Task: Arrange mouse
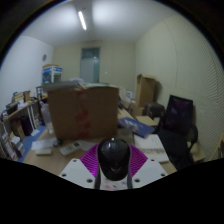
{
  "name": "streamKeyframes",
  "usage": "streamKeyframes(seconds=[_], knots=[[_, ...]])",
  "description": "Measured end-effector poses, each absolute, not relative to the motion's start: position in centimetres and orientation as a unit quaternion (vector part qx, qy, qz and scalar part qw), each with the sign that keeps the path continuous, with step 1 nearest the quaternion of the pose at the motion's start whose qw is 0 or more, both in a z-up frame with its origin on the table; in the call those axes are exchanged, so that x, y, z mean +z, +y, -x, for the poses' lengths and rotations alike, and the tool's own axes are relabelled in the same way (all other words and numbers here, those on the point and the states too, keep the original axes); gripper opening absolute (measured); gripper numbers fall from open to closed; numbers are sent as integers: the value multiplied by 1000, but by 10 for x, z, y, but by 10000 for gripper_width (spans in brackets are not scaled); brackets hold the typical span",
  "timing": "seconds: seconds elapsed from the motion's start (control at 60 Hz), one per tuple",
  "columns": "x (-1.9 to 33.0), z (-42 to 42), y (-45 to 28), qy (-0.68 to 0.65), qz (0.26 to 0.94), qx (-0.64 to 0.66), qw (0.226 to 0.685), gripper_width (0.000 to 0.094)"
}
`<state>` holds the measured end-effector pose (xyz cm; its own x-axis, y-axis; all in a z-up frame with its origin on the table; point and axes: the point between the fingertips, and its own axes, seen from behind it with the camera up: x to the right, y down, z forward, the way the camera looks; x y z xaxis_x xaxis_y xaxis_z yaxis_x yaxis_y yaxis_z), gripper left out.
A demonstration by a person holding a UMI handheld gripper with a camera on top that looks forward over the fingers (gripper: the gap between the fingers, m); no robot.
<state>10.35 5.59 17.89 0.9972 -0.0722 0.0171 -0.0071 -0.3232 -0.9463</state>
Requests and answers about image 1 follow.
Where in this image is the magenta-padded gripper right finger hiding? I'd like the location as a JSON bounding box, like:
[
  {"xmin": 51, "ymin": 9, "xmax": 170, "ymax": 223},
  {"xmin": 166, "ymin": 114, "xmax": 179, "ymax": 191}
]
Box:
[{"xmin": 126, "ymin": 143, "xmax": 168, "ymax": 190}]

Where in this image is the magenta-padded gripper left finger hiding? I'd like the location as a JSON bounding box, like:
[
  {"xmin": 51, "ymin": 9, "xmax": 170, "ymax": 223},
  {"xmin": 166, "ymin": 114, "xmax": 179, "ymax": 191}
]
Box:
[{"xmin": 58, "ymin": 144, "xmax": 102, "ymax": 191}]

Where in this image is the black computer mouse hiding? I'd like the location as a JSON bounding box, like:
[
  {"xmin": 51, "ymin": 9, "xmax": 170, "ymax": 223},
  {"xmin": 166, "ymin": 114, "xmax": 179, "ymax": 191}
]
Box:
[{"xmin": 96, "ymin": 137, "xmax": 132, "ymax": 182}]

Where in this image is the open white notebook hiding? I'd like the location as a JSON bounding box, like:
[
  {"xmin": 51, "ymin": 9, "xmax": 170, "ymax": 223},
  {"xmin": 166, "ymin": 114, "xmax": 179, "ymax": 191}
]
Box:
[{"xmin": 133, "ymin": 133, "xmax": 171, "ymax": 164}]

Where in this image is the black office chair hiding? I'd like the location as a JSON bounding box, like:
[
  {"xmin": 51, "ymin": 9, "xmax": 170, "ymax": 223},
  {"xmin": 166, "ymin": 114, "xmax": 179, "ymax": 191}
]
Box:
[{"xmin": 156, "ymin": 124, "xmax": 199, "ymax": 171}]

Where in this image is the large brown cardboard box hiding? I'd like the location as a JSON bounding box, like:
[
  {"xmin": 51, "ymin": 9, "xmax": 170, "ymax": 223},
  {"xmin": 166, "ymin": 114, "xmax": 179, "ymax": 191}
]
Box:
[{"xmin": 47, "ymin": 83, "xmax": 120, "ymax": 140}]

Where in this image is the clear plastic water jug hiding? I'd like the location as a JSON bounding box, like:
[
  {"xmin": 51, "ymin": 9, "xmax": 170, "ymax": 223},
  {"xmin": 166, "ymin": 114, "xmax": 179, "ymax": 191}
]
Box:
[{"xmin": 39, "ymin": 101, "xmax": 53, "ymax": 127}]

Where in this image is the cluttered shelf unit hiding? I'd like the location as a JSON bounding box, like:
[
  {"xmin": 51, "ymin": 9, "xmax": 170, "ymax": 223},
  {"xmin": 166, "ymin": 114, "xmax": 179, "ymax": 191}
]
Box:
[{"xmin": 0, "ymin": 88, "xmax": 48, "ymax": 162}]

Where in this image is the tall open cardboard box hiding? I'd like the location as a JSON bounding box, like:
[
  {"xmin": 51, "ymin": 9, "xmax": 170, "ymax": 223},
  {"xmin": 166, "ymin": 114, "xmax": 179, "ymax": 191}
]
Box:
[{"xmin": 134, "ymin": 73, "xmax": 158, "ymax": 108}]

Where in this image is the blue and white carton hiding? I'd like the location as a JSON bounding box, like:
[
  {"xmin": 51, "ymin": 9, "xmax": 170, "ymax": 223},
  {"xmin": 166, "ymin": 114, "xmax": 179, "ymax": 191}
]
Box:
[{"xmin": 42, "ymin": 64, "xmax": 63, "ymax": 84}]

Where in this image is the grey door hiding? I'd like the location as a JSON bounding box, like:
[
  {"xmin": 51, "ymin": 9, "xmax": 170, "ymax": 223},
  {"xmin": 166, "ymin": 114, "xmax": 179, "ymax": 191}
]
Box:
[{"xmin": 79, "ymin": 46, "xmax": 101, "ymax": 84}]

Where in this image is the long ceiling light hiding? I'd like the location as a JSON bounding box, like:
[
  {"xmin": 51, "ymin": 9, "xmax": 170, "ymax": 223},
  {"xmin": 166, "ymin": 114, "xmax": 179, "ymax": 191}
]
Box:
[{"xmin": 77, "ymin": 10, "xmax": 88, "ymax": 31}]

